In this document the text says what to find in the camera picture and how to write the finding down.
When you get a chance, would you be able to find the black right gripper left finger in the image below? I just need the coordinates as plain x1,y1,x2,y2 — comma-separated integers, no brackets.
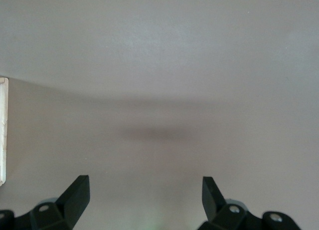
0,175,90,230

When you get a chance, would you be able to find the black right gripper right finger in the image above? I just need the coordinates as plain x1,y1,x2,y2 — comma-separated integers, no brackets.
200,176,300,230

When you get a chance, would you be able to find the white panel edge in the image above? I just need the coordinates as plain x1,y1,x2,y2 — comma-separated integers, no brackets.
0,76,9,186

